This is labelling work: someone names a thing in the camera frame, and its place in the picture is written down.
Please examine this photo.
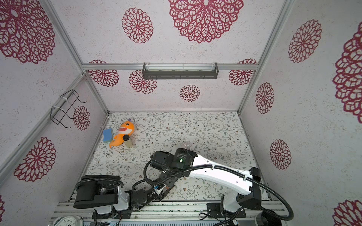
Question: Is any black capped square bottle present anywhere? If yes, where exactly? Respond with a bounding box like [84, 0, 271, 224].
[123, 135, 133, 148]

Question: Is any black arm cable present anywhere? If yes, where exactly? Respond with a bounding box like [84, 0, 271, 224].
[74, 176, 156, 204]
[143, 160, 294, 221]

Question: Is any white dial gauge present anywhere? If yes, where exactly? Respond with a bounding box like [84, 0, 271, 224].
[51, 216, 84, 226]

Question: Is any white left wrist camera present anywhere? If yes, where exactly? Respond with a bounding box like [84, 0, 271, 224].
[154, 183, 167, 195]

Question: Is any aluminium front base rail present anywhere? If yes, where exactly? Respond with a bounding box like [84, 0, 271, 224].
[50, 194, 289, 226]

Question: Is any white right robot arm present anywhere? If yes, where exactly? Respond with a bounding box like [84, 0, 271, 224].
[143, 148, 262, 213]

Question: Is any blue green sponge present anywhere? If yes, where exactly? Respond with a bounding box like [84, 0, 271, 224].
[103, 128, 113, 143]

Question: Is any grey wall shelf rail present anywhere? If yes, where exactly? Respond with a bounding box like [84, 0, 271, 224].
[141, 63, 219, 80]

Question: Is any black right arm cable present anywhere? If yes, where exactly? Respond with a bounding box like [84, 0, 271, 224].
[143, 160, 294, 221]

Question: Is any black wire wall rack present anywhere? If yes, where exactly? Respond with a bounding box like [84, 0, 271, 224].
[49, 89, 86, 129]

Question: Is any orange shark plush toy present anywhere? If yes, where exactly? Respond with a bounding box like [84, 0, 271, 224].
[109, 119, 135, 149]

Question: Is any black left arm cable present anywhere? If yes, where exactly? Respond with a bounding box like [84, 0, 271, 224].
[74, 176, 156, 204]

